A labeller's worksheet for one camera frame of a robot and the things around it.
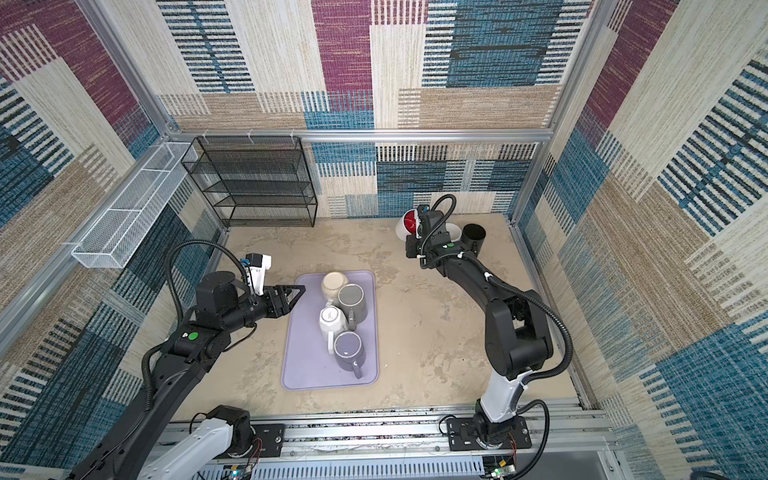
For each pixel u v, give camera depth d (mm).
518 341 476
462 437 729
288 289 728
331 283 923
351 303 852
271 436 745
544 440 715
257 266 651
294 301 690
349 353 799
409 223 946
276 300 640
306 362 841
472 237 1030
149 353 495
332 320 826
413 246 831
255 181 1095
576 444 717
